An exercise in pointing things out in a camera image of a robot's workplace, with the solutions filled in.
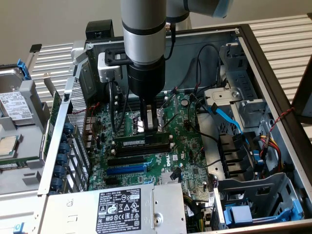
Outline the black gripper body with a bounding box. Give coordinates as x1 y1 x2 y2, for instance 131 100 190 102
127 56 167 99

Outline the green RAM stick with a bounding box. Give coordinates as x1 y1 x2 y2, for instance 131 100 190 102
0 156 41 164
0 162 20 170
113 131 171 148

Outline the CPU socket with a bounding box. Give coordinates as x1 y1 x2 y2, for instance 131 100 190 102
131 108 169 137

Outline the green motherboard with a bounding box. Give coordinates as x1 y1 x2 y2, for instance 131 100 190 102
87 90 213 194

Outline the long black expansion slot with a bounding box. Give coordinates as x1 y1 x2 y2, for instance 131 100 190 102
107 155 145 167

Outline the open grey PC case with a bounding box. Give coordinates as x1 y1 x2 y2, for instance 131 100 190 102
38 23 312 234

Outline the blue expansion slot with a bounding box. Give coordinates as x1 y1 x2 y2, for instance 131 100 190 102
106 163 147 175

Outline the silver chipset heatsink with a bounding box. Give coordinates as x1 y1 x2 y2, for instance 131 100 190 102
159 170 182 186

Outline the black box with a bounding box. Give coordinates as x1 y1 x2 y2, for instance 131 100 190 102
85 20 124 41

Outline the black fan shroud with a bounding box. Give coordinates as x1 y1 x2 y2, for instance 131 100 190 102
217 133 255 182

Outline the blue expansion card retainer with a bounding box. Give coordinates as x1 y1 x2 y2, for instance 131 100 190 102
48 121 75 196

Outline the green graphics card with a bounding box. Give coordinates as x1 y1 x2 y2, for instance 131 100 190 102
39 72 63 166

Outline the grey optical drive bay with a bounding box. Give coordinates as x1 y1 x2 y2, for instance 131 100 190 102
218 42 260 100

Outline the silver power supply black label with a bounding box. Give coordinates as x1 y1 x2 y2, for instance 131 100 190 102
39 182 188 234

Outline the grey disk bay cage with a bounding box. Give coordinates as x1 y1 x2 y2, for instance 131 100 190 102
214 172 305 230

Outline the blue disk tray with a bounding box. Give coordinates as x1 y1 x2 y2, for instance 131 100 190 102
223 195 305 226

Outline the grey parts rack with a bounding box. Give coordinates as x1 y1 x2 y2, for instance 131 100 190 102
0 65 52 195

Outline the hard disk white label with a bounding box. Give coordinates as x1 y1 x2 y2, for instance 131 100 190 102
0 91 34 126

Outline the bare silver hard disk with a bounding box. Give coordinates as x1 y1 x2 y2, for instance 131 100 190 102
0 67 25 95

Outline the silver CPU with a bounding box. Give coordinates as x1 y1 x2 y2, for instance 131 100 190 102
0 135 20 157

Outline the dark framed panel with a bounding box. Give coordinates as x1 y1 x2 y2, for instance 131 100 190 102
291 55 312 125

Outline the silver sheet metal panel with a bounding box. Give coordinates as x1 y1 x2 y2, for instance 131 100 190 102
0 191 48 234

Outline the small blue latch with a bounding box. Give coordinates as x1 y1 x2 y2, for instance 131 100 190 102
13 221 26 234

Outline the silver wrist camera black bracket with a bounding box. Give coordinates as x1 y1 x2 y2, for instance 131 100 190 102
97 48 130 83

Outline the thin dark wire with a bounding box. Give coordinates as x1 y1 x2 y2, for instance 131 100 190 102
174 56 198 95

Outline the black camera cable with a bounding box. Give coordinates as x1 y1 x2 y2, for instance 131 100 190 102
108 80 130 135

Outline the black angled cable plug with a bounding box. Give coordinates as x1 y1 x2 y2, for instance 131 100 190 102
170 167 182 181

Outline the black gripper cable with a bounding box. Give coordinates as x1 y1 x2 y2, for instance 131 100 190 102
163 22 176 60

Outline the arched black wire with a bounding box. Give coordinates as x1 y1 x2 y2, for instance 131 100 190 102
195 43 222 96

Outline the thick black wire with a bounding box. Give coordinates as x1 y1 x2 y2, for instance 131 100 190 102
187 94 220 143

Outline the thin red wire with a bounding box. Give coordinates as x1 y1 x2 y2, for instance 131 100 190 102
73 101 101 116

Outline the black yellow power wire bundle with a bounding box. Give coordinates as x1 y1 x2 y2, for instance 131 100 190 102
182 194 213 234

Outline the silver disk bay bracket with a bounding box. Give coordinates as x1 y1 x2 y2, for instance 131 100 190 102
203 86 269 130

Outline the blue SATA wire black plug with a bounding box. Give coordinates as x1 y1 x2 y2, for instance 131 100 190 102
209 102 244 135

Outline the red yellow power wire bundle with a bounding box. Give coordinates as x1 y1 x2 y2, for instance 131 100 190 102
253 133 286 176

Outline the blue disk bracket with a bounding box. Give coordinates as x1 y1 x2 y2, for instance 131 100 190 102
16 58 32 81

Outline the red black twisted wire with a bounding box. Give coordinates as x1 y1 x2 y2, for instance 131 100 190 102
267 107 295 137

